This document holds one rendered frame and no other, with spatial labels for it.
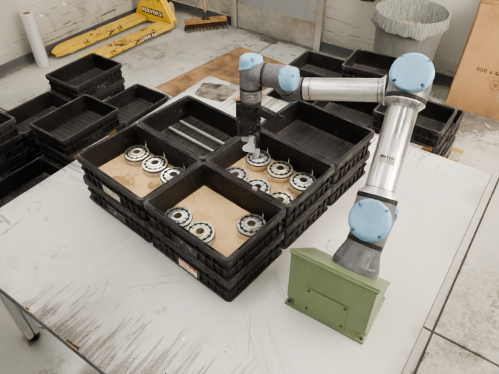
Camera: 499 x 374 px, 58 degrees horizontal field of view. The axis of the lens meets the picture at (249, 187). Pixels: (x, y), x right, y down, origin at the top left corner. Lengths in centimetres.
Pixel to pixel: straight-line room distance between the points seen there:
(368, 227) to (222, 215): 58
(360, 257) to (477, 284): 140
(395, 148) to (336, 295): 46
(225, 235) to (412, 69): 79
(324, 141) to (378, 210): 79
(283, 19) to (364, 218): 374
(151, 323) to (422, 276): 94
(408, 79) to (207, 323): 95
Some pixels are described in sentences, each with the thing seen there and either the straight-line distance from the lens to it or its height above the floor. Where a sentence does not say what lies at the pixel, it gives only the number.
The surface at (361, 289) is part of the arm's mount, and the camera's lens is 132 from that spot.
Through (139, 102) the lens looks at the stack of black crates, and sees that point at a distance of 320.
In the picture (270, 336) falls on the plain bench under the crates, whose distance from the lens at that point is 150.
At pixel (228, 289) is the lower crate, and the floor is 77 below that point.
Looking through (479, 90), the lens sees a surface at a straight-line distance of 409.
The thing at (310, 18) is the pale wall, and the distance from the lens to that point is 469.
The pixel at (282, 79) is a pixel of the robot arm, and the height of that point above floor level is 132.
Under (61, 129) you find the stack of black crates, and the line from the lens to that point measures 287.
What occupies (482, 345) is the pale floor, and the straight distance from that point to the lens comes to 253.
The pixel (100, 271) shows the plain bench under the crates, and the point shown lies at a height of 70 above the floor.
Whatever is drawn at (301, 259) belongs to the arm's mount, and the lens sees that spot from 136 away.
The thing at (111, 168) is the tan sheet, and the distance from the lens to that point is 192.
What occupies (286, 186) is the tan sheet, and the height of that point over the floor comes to 83.
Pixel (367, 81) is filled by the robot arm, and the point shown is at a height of 129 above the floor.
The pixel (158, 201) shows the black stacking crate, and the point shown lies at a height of 90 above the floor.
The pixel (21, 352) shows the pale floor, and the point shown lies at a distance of 250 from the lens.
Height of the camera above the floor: 199
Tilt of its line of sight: 42 degrees down
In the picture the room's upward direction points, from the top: straight up
